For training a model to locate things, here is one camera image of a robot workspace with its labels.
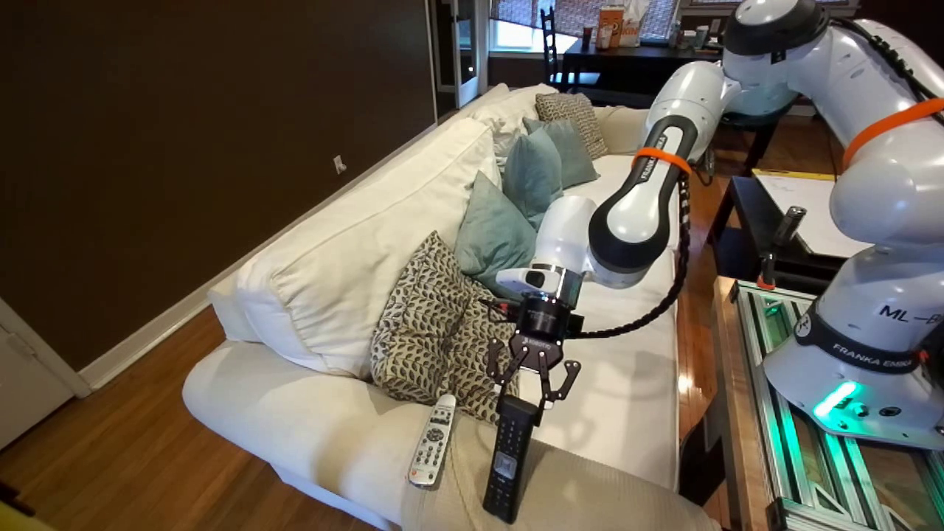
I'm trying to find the small patterned cushion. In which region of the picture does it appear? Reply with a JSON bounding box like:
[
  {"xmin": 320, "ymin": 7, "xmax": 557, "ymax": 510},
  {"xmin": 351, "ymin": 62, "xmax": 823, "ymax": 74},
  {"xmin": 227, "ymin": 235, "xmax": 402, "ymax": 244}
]
[{"xmin": 534, "ymin": 91, "xmax": 610, "ymax": 161}]

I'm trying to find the orange carton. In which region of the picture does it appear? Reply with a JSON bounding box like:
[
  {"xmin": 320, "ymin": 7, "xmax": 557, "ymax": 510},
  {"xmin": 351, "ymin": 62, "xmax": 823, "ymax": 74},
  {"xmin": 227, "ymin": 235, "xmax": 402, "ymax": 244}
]
[{"xmin": 595, "ymin": 5, "xmax": 625, "ymax": 50}]

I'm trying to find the dark dining table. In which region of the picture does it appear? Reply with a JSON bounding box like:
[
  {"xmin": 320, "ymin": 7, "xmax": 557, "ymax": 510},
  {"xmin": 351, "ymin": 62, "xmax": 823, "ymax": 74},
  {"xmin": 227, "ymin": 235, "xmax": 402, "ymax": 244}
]
[{"xmin": 559, "ymin": 38, "xmax": 725, "ymax": 108}]

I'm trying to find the white paper sheet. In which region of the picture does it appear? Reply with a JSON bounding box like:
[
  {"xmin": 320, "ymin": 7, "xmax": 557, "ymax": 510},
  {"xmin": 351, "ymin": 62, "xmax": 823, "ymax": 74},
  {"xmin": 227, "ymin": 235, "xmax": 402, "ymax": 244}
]
[{"xmin": 754, "ymin": 174, "xmax": 872, "ymax": 260}]

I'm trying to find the black clamp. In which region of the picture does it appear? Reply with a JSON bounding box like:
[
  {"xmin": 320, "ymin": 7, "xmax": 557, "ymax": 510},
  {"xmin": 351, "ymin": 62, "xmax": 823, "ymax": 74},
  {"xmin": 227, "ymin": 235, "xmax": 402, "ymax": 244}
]
[{"xmin": 757, "ymin": 206, "xmax": 809, "ymax": 290}]

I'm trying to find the white sofa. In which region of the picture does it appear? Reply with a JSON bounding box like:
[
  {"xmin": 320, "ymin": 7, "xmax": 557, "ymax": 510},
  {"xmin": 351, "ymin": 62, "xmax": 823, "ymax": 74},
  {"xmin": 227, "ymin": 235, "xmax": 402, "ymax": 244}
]
[{"xmin": 181, "ymin": 82, "xmax": 725, "ymax": 531}]

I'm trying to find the black side table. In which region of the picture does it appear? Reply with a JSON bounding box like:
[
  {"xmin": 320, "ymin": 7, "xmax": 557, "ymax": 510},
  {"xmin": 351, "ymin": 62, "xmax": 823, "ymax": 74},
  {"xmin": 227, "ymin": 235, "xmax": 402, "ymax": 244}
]
[{"xmin": 707, "ymin": 173, "xmax": 872, "ymax": 294}]

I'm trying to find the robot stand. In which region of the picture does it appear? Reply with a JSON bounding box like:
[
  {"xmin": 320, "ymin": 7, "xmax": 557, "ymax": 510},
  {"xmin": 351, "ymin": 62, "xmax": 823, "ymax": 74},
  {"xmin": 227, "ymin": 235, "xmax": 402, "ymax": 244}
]
[{"xmin": 711, "ymin": 276, "xmax": 944, "ymax": 531}]

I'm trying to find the window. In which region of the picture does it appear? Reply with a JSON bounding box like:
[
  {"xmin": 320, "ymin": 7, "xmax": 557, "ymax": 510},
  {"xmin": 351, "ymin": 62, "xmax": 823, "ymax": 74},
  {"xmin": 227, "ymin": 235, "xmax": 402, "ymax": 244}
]
[{"xmin": 489, "ymin": 0, "xmax": 681, "ymax": 54}]

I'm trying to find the white door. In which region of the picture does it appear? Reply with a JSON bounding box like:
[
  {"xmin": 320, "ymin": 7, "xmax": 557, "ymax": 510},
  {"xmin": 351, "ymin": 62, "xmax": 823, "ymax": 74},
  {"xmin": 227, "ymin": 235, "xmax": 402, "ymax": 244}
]
[{"xmin": 0, "ymin": 296, "xmax": 92, "ymax": 451}]

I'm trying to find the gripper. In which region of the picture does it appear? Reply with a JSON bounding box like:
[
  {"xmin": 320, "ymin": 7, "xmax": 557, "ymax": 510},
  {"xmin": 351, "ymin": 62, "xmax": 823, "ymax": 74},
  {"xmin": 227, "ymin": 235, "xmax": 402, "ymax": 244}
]
[{"xmin": 485, "ymin": 293, "xmax": 586, "ymax": 409}]

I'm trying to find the dark wooden chair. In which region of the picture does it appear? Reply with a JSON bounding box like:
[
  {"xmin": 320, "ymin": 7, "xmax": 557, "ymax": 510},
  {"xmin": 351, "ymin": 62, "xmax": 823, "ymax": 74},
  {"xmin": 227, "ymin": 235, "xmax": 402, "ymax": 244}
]
[{"xmin": 539, "ymin": 6, "xmax": 585, "ymax": 94}]

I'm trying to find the black remote control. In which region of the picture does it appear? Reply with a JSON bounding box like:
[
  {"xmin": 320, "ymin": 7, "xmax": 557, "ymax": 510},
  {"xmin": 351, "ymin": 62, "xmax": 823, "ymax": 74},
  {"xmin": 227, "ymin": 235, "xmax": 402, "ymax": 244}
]
[{"xmin": 482, "ymin": 394, "xmax": 540, "ymax": 525}]

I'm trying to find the light grey remote control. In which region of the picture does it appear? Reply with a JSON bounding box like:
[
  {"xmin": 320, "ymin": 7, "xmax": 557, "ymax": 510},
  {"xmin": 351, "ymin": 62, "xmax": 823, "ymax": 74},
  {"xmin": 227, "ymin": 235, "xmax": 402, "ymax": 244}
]
[{"xmin": 407, "ymin": 393, "xmax": 457, "ymax": 488}]

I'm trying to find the large leaf-patterned cushion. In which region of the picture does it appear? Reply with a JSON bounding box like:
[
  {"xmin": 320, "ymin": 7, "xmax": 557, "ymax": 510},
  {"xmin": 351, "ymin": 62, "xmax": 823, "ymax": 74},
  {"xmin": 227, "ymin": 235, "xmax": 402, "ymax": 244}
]
[{"xmin": 369, "ymin": 230, "xmax": 520, "ymax": 426}]

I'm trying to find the teal cushion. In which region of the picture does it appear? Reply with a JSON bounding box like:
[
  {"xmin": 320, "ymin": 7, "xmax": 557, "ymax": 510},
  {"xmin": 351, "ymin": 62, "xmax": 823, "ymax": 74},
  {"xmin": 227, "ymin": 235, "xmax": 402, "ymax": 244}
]
[
  {"xmin": 521, "ymin": 116, "xmax": 600, "ymax": 190},
  {"xmin": 453, "ymin": 170, "xmax": 538, "ymax": 297},
  {"xmin": 502, "ymin": 126, "xmax": 564, "ymax": 230}
]

